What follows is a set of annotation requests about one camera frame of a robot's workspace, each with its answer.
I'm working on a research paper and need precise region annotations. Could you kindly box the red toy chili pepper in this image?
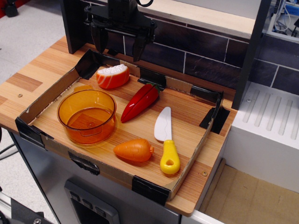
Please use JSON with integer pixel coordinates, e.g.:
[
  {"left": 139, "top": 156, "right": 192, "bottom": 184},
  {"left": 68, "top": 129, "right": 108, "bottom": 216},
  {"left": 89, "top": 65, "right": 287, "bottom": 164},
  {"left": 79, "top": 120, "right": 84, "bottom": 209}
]
[{"left": 121, "top": 83, "right": 160, "bottom": 123}]

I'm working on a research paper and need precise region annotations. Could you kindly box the toy salmon sushi piece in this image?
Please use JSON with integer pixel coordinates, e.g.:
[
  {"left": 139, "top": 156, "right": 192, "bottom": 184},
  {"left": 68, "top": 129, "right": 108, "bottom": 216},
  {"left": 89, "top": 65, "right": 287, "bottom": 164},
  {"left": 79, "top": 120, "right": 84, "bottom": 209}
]
[{"left": 96, "top": 64, "right": 130, "bottom": 89}]

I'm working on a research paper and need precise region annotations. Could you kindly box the cardboard fence with black tape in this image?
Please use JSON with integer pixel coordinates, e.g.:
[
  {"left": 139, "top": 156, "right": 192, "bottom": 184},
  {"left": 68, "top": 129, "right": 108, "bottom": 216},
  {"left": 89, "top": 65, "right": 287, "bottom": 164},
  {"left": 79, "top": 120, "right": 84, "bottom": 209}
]
[{"left": 15, "top": 49, "right": 235, "bottom": 213}]

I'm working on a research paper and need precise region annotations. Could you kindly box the orange plastic toy carrot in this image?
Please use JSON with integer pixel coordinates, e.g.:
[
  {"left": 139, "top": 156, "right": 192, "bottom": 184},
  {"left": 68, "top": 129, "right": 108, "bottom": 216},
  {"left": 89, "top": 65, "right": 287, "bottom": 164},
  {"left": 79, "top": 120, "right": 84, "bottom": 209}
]
[{"left": 113, "top": 139, "right": 154, "bottom": 162}]

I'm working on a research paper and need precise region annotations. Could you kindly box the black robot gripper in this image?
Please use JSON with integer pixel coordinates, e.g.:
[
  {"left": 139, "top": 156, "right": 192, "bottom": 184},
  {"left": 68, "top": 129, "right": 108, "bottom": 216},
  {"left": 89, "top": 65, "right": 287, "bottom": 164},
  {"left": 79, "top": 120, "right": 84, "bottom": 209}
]
[{"left": 84, "top": 0, "right": 157, "bottom": 62}]

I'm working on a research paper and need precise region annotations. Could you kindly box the orange transparent plastic pot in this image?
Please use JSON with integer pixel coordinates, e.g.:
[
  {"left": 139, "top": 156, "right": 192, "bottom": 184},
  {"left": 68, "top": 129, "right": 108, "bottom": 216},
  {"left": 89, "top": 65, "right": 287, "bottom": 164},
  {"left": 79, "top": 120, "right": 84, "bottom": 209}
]
[{"left": 57, "top": 85, "right": 117, "bottom": 145}]

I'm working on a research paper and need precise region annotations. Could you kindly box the white toy sink drainboard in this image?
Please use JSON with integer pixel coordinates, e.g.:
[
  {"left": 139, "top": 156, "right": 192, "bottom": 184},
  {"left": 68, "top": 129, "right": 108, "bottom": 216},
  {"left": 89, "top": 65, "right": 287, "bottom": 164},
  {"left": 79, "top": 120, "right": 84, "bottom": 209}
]
[{"left": 223, "top": 83, "right": 299, "bottom": 192}]

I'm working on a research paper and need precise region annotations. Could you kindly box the toy knife yellow handle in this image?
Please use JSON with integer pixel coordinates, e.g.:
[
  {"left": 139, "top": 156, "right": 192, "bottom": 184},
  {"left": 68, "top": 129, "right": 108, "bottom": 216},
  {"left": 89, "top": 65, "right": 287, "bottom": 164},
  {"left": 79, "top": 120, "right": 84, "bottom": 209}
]
[{"left": 154, "top": 107, "right": 180, "bottom": 175}]

